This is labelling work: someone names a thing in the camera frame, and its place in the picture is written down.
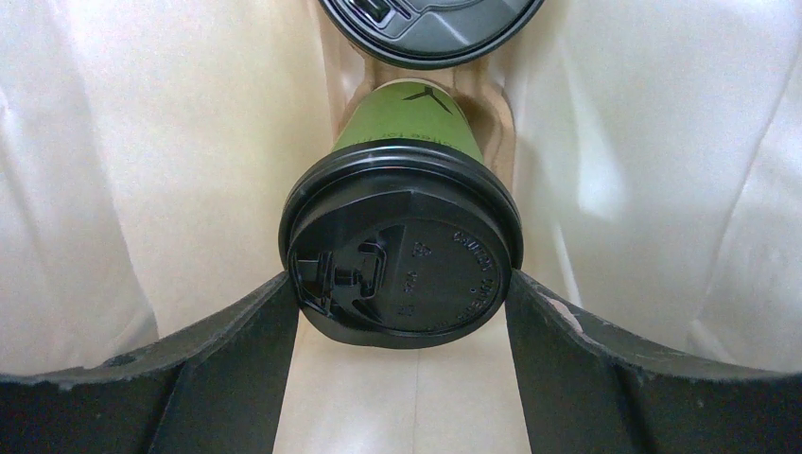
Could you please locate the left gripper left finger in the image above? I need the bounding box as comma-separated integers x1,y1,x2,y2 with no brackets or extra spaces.
1,274,299,453

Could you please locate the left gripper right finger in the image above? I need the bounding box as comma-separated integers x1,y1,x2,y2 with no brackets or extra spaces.
505,271,801,453

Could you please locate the black plastic cup lid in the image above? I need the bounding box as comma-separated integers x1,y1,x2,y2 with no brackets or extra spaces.
278,139,524,349

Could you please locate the brown paper bag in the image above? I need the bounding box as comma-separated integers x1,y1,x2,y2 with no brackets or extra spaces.
1,1,801,453

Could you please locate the green paper coffee cup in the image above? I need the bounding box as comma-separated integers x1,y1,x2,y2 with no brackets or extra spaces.
333,79,484,163

